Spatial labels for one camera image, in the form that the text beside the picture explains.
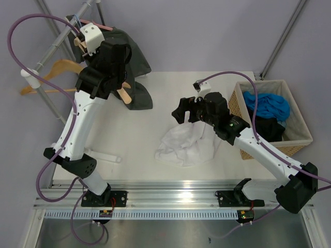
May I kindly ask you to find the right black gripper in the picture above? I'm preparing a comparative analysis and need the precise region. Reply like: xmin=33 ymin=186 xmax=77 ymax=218
xmin=172 ymin=97 xmax=218 ymax=127

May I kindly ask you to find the pink hanger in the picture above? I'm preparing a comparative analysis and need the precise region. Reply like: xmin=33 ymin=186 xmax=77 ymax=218
xmin=80 ymin=19 xmax=113 ymax=31

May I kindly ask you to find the white t shirt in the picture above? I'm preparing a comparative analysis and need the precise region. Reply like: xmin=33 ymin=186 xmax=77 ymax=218
xmin=155 ymin=122 xmax=221 ymax=167

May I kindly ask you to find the beige wooden hanger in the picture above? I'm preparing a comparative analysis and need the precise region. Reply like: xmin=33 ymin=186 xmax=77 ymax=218
xmin=76 ymin=39 xmax=132 ymax=104

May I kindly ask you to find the dark grey t shirt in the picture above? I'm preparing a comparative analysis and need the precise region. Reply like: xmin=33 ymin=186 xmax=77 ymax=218
xmin=66 ymin=15 xmax=154 ymax=111

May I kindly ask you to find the bright blue t shirt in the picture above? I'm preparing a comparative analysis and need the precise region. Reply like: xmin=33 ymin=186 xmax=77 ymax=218
xmin=256 ymin=94 xmax=290 ymax=122

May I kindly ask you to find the black t shirt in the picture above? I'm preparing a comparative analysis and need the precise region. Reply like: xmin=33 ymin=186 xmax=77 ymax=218
xmin=255 ymin=115 xmax=285 ymax=142

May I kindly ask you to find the brown wooden hanger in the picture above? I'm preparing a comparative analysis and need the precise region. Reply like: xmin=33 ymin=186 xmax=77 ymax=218
xmin=20 ymin=59 xmax=84 ymax=95

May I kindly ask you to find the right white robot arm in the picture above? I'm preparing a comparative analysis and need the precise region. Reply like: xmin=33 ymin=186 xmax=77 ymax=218
xmin=172 ymin=92 xmax=318 ymax=214

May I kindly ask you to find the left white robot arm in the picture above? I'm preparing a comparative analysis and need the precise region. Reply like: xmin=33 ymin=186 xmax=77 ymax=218
xmin=43 ymin=41 xmax=132 ymax=206

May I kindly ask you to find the metal clothes rack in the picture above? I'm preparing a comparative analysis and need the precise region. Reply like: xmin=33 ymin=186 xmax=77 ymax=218
xmin=35 ymin=1 xmax=121 ymax=164

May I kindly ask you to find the wicker laundry basket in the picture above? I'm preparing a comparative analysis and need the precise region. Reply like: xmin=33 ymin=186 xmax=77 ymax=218
xmin=228 ymin=80 xmax=313 ymax=157

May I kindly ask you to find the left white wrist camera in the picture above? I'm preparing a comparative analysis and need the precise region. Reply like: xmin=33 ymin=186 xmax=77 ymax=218
xmin=80 ymin=23 xmax=105 ymax=46

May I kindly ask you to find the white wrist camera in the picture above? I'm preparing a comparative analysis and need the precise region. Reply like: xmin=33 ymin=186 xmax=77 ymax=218
xmin=80 ymin=23 xmax=105 ymax=46
xmin=193 ymin=80 xmax=211 ymax=102

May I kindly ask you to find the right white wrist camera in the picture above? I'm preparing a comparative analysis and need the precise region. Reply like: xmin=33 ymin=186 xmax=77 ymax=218
xmin=193 ymin=80 xmax=211 ymax=102

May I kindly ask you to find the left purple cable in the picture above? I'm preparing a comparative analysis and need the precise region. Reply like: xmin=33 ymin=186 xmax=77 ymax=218
xmin=7 ymin=13 xmax=86 ymax=202

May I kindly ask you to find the purple cable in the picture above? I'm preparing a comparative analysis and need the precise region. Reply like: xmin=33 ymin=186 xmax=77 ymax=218
xmin=199 ymin=71 xmax=331 ymax=192
xmin=7 ymin=13 xmax=86 ymax=202

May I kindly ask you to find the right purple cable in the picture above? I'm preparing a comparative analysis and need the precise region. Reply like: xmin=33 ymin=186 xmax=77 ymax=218
xmin=199 ymin=71 xmax=331 ymax=192

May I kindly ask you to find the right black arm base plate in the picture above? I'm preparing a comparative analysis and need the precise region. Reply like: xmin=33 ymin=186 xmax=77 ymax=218
xmin=215 ymin=190 xmax=265 ymax=207

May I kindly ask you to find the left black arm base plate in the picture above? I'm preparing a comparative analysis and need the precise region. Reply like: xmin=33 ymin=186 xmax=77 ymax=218
xmin=81 ymin=190 xmax=128 ymax=208

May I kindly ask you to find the white slotted cable duct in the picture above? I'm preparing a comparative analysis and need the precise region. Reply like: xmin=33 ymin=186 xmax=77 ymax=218
xmin=44 ymin=209 xmax=238 ymax=220

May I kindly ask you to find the aluminium mounting rail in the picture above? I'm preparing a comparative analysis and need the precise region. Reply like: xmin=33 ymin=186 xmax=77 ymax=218
xmin=33 ymin=180 xmax=313 ymax=209

